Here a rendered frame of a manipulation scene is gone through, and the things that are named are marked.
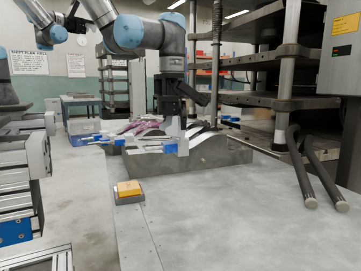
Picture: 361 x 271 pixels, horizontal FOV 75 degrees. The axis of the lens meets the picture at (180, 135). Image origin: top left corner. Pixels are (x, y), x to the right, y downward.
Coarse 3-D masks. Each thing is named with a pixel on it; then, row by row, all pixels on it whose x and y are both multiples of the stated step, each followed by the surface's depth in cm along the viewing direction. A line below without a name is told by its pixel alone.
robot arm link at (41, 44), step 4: (36, 28) 111; (36, 32) 112; (40, 32) 109; (36, 36) 112; (40, 36) 109; (36, 40) 113; (40, 40) 111; (36, 44) 114; (40, 44) 112; (44, 44) 113; (48, 44) 111; (40, 48) 114; (44, 48) 113; (48, 48) 114; (52, 48) 116
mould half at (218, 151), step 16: (192, 128) 103; (128, 144) 91; (144, 144) 91; (160, 144) 93; (192, 144) 88; (208, 144) 88; (224, 144) 90; (240, 144) 102; (128, 160) 80; (144, 160) 80; (160, 160) 82; (176, 160) 84; (192, 160) 87; (208, 160) 89; (224, 160) 92; (240, 160) 94; (144, 176) 82
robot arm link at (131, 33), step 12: (120, 24) 55; (132, 24) 54; (144, 24) 56; (156, 24) 58; (120, 36) 55; (132, 36) 55; (144, 36) 57; (156, 36) 58; (132, 48) 61; (144, 48) 61; (156, 48) 62
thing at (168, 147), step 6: (174, 138) 73; (186, 138) 71; (162, 144) 71; (168, 144) 69; (174, 144) 70; (186, 144) 71; (150, 150) 69; (162, 150) 72; (168, 150) 69; (174, 150) 70; (180, 150) 70; (186, 150) 71
